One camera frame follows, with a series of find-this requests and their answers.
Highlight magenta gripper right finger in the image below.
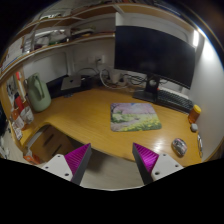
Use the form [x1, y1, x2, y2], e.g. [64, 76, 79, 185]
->
[132, 143, 182, 185]

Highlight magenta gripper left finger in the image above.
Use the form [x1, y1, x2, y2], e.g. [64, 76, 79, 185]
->
[42, 144, 92, 185]

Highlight grey computer mouse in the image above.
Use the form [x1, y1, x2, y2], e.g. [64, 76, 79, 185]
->
[172, 138, 187, 157]

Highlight floral landscape mouse pad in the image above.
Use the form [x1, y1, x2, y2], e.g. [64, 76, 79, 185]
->
[110, 103, 162, 132]

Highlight small grey round object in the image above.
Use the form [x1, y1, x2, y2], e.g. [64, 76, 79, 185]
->
[190, 123, 198, 132]

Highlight black keyboard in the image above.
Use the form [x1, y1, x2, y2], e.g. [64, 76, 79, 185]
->
[156, 90, 193, 113]

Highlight orange pill bottle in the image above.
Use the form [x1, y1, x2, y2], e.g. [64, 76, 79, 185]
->
[188, 105, 201, 123]

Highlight silver mini computer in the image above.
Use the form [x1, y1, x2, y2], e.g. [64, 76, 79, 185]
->
[61, 75, 81, 90]

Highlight black box under computer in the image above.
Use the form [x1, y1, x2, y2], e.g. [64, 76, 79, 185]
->
[47, 75, 93, 98]

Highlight black computer monitor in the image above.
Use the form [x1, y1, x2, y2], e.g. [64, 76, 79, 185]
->
[114, 26, 195, 102]

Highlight white cable bundle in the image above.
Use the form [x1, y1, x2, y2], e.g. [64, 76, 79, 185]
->
[99, 67, 129, 90]

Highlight wooden wall shelf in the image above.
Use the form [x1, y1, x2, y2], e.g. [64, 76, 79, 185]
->
[0, 0, 193, 84]

